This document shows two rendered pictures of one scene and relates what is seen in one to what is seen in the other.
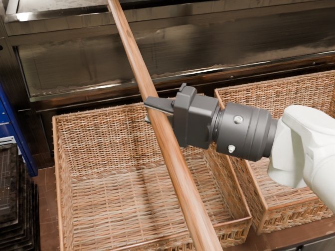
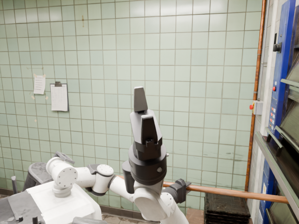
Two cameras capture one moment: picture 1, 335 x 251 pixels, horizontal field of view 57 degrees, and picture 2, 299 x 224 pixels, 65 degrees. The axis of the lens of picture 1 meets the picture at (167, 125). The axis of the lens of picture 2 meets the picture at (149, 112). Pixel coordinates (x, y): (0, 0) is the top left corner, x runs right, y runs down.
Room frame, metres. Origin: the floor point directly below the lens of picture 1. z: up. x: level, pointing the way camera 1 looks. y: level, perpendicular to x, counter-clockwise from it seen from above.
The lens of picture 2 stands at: (0.82, -1.01, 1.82)
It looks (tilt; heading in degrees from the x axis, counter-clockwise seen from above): 12 degrees down; 121
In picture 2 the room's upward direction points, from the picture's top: straight up
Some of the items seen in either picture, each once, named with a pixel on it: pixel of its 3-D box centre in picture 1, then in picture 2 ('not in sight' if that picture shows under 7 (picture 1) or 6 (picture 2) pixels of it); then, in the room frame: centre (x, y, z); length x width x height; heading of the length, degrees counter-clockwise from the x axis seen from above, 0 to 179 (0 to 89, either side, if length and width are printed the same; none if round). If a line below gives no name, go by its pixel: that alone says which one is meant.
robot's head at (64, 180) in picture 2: not in sight; (62, 174); (0.22, -0.56, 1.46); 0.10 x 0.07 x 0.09; 161
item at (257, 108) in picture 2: not in sight; (257, 107); (0.63, 1.02, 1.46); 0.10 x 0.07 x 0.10; 106
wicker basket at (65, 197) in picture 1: (145, 177); not in sight; (0.65, 0.07, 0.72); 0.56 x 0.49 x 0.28; 104
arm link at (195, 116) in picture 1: (211, 125); (173, 194); (0.39, -0.07, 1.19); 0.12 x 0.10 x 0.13; 70
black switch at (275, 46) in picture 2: not in sight; (276, 43); (0.74, 0.58, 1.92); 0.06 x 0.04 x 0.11; 106
